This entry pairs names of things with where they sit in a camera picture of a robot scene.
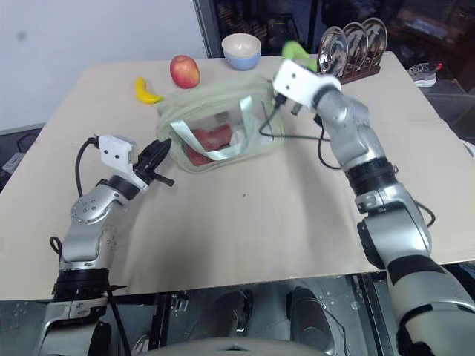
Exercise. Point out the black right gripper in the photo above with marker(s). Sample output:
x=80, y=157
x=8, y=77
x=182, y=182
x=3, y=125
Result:
x=312, y=66

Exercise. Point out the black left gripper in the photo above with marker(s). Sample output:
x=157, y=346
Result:
x=145, y=165

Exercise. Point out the green pouch with clear window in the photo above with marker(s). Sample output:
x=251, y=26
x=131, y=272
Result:
x=219, y=122

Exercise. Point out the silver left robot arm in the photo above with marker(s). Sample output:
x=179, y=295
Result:
x=83, y=237

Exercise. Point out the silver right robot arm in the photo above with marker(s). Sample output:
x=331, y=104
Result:
x=393, y=215

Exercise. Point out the red item inside pouch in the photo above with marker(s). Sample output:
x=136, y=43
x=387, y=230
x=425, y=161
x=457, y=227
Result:
x=209, y=139

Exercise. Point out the silver metal plate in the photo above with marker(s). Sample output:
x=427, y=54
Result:
x=376, y=35
x=357, y=42
x=332, y=52

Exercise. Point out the dark wooden plate rack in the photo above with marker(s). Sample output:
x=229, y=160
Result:
x=361, y=72

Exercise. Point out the yellow banana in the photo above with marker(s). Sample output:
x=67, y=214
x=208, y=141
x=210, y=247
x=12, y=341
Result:
x=144, y=94

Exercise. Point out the blue and white bowl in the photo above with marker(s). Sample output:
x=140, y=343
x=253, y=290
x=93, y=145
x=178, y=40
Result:
x=241, y=51

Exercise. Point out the red apple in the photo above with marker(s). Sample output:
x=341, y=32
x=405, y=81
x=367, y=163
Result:
x=184, y=71

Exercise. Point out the white and grey sneaker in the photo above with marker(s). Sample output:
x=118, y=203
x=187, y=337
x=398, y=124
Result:
x=425, y=74

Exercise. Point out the dark rounded shape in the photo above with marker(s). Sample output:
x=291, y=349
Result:
x=230, y=309
x=310, y=315

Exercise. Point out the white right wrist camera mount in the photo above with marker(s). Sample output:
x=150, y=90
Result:
x=297, y=81

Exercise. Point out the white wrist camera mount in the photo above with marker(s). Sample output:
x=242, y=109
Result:
x=297, y=81
x=116, y=153

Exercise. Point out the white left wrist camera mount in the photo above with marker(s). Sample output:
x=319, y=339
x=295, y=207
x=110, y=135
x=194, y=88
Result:
x=116, y=153

